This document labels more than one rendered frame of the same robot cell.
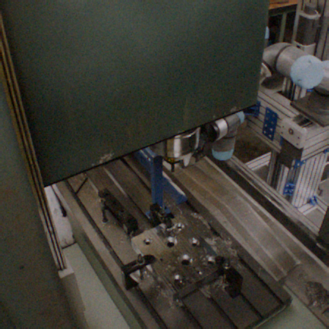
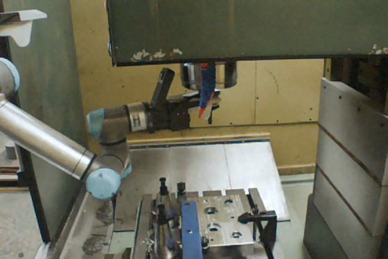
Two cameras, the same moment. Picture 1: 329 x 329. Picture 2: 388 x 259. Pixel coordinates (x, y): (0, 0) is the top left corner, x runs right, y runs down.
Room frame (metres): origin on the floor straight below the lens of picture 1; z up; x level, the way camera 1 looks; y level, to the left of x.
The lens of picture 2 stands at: (1.87, 0.42, 1.71)
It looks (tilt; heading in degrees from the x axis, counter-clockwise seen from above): 21 degrees down; 209
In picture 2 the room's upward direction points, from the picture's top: 2 degrees counter-clockwise
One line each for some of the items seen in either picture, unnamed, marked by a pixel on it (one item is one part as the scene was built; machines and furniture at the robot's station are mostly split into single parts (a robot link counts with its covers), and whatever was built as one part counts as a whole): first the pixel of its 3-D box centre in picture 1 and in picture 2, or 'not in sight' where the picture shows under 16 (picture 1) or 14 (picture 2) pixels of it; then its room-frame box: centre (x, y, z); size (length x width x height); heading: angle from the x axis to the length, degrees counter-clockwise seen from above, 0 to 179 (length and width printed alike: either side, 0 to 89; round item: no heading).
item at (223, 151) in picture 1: (221, 141); (114, 158); (1.20, -0.21, 1.29); 0.11 x 0.08 x 0.11; 29
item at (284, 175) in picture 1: (286, 136); not in sight; (1.90, -0.70, 0.79); 0.13 x 0.09 x 0.86; 31
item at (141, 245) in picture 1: (177, 255); (212, 224); (0.94, -0.04, 0.96); 0.29 x 0.23 x 0.05; 31
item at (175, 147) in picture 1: (172, 124); (208, 63); (0.98, -0.03, 1.52); 0.16 x 0.16 x 0.12
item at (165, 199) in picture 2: not in sight; (164, 206); (1.29, 0.01, 1.26); 0.04 x 0.04 x 0.07
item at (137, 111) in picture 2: (213, 128); (137, 116); (1.14, -0.17, 1.40); 0.08 x 0.05 x 0.08; 47
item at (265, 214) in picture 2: (139, 267); (257, 222); (0.88, 0.10, 0.97); 0.13 x 0.03 x 0.15; 121
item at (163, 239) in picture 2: not in sight; (163, 235); (1.39, 0.07, 1.26); 0.04 x 0.04 x 0.07
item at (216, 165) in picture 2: not in sight; (199, 188); (0.42, -0.38, 0.75); 0.89 x 0.67 x 0.26; 121
